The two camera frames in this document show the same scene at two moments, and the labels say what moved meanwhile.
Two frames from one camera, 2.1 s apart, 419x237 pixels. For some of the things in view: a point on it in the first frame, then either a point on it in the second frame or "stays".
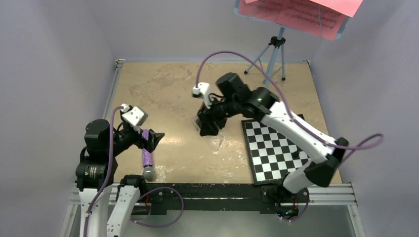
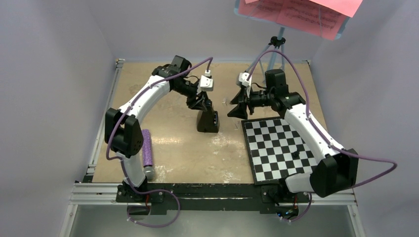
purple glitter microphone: [148, 170] stays
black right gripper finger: [221, 122] to [241, 98]
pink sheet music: [323, 18] stays
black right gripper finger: [211, 122] to [240, 111]
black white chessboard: [272, 157] stays
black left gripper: [141, 142] to [197, 104]
